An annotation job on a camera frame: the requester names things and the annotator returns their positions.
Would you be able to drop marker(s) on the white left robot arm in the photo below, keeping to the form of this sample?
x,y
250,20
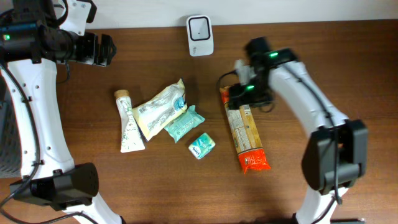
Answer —
x,y
34,40

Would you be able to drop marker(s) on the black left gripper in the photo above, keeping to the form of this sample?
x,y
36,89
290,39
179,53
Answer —
x,y
106,52

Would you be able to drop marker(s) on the white barcode scanner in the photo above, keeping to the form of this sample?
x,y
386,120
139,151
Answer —
x,y
200,35

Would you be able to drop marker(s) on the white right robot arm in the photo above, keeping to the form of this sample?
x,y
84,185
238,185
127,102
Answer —
x,y
336,154

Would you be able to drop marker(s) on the grey plastic mesh basket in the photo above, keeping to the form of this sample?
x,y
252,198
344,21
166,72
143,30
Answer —
x,y
10,142

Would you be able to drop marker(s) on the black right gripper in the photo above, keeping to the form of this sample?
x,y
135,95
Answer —
x,y
234,101

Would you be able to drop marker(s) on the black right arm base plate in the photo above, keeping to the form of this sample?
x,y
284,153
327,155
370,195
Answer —
x,y
343,221

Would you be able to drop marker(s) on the teal wet wipes pack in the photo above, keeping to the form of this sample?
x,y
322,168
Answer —
x,y
184,123

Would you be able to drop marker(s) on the orange spaghetti package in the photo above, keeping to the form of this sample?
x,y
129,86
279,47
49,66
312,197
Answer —
x,y
245,135

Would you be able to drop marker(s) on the small teal tissue pack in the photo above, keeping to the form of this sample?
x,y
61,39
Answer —
x,y
202,146

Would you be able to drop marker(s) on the white tube with cork cap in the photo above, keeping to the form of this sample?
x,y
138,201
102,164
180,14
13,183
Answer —
x,y
131,139

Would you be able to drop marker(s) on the cream yellow food pouch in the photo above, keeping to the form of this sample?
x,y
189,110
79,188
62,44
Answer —
x,y
155,114

